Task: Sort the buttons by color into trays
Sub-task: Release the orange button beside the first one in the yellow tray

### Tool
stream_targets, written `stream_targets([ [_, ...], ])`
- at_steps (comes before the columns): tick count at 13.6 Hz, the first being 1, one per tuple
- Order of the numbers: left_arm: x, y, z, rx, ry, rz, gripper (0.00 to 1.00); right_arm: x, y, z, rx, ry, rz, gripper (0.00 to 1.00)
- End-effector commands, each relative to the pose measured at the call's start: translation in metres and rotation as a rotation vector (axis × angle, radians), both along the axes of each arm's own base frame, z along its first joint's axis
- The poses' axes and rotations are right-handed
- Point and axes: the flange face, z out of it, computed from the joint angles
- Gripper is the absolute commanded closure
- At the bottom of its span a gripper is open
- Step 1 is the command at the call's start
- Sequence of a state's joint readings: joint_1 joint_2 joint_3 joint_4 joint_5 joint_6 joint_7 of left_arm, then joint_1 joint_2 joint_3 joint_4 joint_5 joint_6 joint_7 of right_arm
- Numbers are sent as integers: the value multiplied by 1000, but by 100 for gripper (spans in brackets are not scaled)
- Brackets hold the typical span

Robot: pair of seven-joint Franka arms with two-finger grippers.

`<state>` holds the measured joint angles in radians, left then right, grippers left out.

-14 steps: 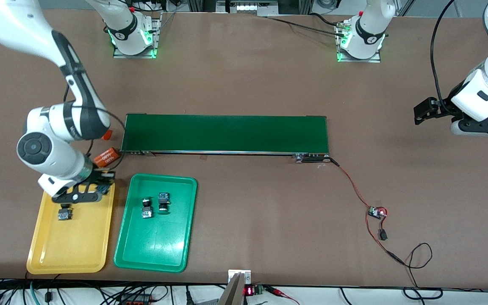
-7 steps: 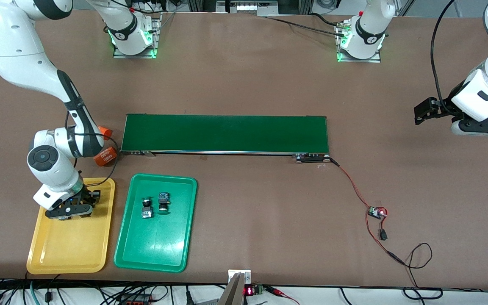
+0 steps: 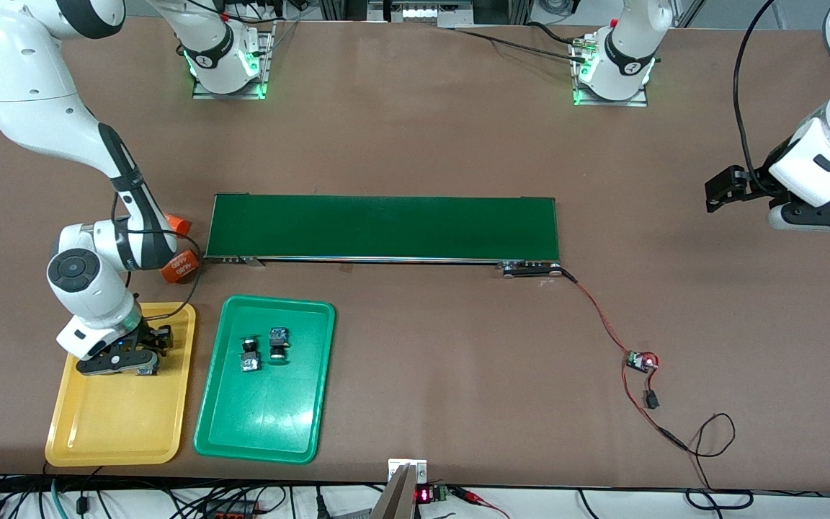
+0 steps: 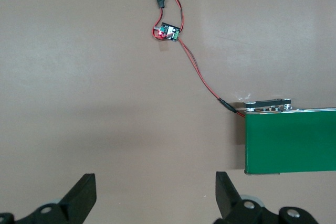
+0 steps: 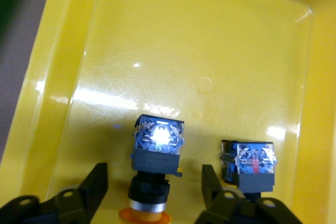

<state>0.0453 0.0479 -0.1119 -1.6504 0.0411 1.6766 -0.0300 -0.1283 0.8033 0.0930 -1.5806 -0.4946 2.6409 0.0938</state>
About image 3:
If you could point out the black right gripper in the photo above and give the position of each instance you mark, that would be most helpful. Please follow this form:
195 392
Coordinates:
147 334

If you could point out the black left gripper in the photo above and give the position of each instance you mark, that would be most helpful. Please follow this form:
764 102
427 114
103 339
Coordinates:
759 180

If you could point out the orange cylindrical battery cell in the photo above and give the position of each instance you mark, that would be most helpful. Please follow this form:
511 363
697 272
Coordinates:
181 268
179 224

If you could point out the small green push button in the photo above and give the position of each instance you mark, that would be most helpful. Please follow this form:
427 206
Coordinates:
250 362

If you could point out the large green mushroom button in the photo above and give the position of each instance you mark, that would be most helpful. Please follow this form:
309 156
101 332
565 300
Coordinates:
279 337

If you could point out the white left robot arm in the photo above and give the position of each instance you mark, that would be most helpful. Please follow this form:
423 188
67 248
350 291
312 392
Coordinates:
829 155

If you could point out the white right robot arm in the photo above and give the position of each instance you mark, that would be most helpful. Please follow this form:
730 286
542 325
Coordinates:
91 288

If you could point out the yellow plastic tray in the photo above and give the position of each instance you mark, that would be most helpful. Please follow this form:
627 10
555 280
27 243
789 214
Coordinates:
123 418

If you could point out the green plastic tray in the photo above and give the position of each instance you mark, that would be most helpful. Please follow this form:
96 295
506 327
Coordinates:
267 418

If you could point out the black power strip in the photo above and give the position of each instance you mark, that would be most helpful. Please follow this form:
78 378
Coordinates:
231 512

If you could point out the small controller circuit board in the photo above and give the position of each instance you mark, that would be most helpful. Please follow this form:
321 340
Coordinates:
640 362

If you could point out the green conveyor belt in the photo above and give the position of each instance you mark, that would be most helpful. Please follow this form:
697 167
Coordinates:
386 227

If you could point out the small black plug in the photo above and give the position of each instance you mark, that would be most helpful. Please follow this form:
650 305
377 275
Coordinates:
651 400

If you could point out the red black power lead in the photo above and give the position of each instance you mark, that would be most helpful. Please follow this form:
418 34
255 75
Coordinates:
671 435

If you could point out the grey metal stand bar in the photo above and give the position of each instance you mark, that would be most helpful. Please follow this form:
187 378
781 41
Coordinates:
397 497

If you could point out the red digit display module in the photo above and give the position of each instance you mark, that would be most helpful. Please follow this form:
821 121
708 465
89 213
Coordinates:
424 495

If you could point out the red clip lead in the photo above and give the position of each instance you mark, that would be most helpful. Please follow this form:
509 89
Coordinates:
472 494

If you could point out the white lit device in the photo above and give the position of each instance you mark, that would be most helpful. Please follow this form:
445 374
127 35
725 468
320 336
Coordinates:
436 12

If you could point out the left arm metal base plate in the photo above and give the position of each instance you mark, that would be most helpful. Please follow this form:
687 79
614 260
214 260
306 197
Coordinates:
631 103

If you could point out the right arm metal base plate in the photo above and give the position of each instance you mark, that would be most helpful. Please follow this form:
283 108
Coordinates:
242 95

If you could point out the silver mounting bracket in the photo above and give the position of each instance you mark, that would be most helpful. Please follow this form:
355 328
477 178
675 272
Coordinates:
395 465

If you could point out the aluminium frame structure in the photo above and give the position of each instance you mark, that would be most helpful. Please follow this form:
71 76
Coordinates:
379 11

